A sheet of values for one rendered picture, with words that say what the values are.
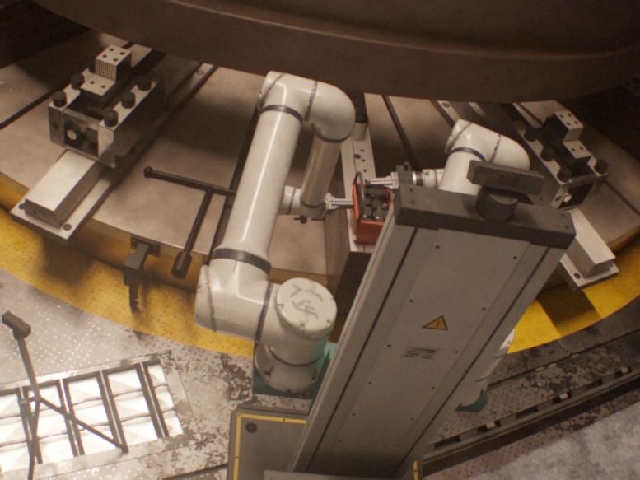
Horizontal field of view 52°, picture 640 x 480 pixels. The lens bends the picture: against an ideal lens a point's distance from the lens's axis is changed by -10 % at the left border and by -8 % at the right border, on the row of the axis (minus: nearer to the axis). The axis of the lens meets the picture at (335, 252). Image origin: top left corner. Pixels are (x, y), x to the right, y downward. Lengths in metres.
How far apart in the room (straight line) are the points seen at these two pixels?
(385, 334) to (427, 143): 2.34
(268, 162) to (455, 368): 0.70
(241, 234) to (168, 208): 1.37
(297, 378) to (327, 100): 0.74
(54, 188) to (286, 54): 1.10
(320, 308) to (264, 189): 0.34
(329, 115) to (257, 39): 0.96
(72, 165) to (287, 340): 1.65
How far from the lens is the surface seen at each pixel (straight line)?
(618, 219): 3.96
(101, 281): 3.26
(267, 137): 1.89
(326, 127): 2.00
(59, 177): 3.06
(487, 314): 1.48
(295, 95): 1.96
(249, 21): 2.82
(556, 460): 3.27
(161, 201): 3.15
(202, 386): 2.97
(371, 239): 2.61
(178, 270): 2.92
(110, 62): 3.03
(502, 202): 1.22
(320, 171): 2.22
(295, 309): 1.68
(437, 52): 2.93
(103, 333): 3.10
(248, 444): 2.52
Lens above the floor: 2.61
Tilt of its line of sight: 48 degrees down
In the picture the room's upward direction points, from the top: 18 degrees clockwise
